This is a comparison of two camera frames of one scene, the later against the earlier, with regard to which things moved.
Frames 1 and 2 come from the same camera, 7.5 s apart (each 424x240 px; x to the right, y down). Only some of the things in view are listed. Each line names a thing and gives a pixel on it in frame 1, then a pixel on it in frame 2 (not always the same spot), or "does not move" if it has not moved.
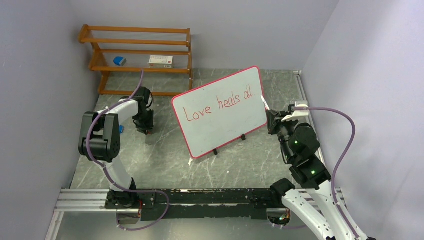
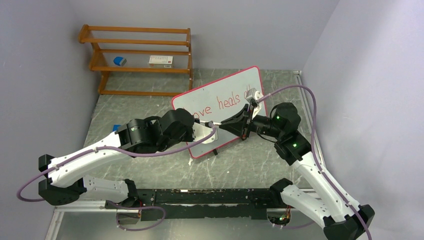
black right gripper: x=273 y=115 → x=235 y=125
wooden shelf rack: x=158 y=60 does not move
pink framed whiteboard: x=213 y=115 does not move
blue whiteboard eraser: x=120 y=61 does not move
